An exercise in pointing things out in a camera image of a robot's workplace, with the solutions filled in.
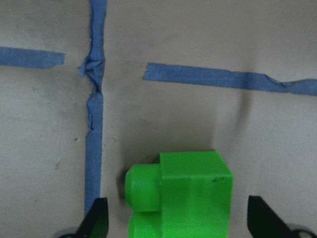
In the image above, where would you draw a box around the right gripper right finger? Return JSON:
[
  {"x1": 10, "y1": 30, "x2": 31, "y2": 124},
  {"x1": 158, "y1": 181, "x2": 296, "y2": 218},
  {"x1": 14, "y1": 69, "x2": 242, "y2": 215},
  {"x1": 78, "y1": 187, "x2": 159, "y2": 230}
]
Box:
[{"x1": 247, "y1": 195, "x2": 298, "y2": 238}]

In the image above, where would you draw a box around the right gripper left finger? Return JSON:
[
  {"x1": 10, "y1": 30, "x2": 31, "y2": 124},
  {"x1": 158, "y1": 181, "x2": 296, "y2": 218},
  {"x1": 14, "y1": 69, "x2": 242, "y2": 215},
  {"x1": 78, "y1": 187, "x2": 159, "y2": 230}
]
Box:
[{"x1": 74, "y1": 198, "x2": 108, "y2": 238}]

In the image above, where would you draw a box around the green toy block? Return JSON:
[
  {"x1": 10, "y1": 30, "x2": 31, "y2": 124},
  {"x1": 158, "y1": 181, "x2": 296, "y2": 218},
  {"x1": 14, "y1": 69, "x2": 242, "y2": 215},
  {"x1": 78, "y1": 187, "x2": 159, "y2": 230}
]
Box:
[{"x1": 125, "y1": 151, "x2": 233, "y2": 238}]

